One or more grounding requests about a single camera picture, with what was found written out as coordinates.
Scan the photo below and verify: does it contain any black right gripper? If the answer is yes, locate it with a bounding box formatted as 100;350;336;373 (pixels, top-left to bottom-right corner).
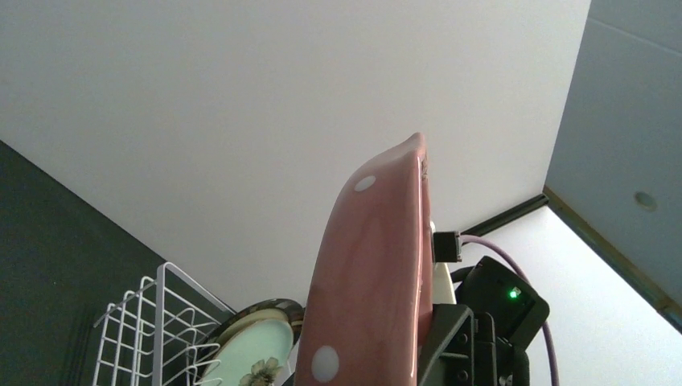
417;304;530;386

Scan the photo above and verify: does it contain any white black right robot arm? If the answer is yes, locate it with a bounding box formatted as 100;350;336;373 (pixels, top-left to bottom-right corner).
417;257;549;385

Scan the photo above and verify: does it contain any black striped rim dinner plate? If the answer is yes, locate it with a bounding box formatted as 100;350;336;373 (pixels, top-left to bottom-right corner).
192;298;304;385

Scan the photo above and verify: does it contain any white wire dish rack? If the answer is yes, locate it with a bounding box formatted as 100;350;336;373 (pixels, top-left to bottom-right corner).
91;262;236;385

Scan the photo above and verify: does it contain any green flower plate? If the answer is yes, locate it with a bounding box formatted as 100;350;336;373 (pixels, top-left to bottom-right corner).
197;319;294;385

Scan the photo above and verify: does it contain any black frame post right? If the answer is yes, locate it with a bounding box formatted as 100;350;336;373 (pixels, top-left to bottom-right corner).
462;194;549;236

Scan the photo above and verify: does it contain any pink dotted plate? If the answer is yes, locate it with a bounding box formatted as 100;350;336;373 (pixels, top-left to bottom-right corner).
294;133;433;385

